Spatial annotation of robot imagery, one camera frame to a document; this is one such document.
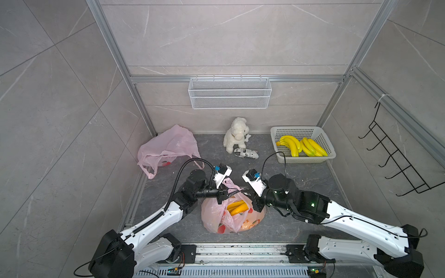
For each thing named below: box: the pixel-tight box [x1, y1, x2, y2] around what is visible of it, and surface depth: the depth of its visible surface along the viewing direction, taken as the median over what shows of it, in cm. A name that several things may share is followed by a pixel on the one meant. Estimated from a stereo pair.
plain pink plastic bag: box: [137, 124, 205, 179], surface depth 106 cm
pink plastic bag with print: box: [201, 177, 267, 234], surface depth 70 cm
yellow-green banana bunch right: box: [299, 137, 329, 157], surface depth 105 cm
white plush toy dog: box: [223, 116, 251, 154], surface depth 102 cm
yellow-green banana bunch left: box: [275, 135, 303, 157], surface depth 106 cm
